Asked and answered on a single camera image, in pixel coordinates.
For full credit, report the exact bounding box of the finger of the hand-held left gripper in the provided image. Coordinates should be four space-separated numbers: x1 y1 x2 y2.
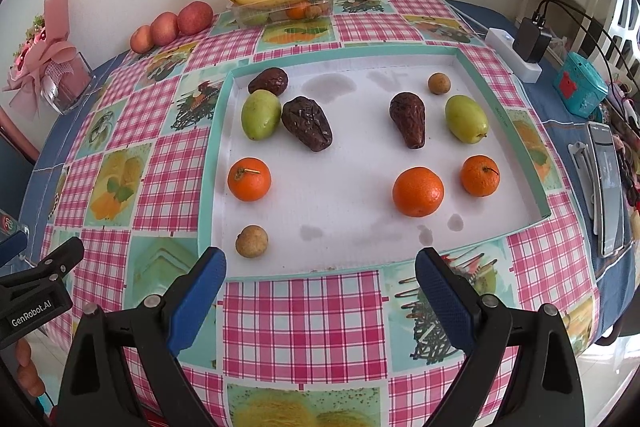
0 229 30 267
27 236 86 283

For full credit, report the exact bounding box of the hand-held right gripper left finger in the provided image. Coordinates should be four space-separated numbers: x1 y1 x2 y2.
56 247 228 427

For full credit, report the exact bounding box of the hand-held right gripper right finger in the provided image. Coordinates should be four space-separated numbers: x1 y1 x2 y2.
415 247 586 427

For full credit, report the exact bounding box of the large orange mandarin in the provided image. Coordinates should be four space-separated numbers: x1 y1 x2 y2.
392 166 445 218

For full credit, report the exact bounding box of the white tray with teal rim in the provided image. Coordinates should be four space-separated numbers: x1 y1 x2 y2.
197 44 551 280

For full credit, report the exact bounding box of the green jujube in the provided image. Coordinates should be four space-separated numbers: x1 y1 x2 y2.
241 89 282 142
445 94 489 144

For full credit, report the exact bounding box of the long dark brown date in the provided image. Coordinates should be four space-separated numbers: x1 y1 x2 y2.
389 92 427 150

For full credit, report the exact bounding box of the large dark brown date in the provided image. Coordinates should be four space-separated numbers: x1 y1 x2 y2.
281 96 334 152

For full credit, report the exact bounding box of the person's left hand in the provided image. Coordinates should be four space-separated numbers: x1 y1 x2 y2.
12 338 47 400

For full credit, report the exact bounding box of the dark furniture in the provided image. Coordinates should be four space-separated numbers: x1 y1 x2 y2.
0 107 41 228

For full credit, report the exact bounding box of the pink checkered printed tablecloth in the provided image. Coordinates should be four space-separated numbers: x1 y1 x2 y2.
37 0 601 427

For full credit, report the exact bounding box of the clear glass vase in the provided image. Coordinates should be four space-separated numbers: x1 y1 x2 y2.
42 52 96 115

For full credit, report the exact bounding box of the grey smartphone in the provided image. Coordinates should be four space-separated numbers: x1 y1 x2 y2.
586 122 626 258

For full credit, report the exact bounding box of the pink flower bouquet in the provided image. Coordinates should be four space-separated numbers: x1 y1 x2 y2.
2 0 83 112

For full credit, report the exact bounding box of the dark avocado on tray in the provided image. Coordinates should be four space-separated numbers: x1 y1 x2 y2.
247 68 289 96

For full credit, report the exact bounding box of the small red apple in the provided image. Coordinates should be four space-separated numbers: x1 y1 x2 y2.
130 25 153 54

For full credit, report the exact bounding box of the medium red apple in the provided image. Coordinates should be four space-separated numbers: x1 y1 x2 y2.
150 12 180 46

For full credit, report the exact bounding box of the teal box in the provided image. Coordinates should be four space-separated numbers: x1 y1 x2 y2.
552 52 610 118

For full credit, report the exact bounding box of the white power strip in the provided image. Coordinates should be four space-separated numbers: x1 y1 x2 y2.
484 27 543 82

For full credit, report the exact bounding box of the large red apple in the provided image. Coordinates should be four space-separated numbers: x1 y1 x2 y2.
177 1 214 36

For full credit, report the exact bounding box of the black charger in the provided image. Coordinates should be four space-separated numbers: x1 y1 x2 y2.
512 18 553 62

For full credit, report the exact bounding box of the black charger cable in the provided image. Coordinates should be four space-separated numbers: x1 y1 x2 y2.
532 0 640 82

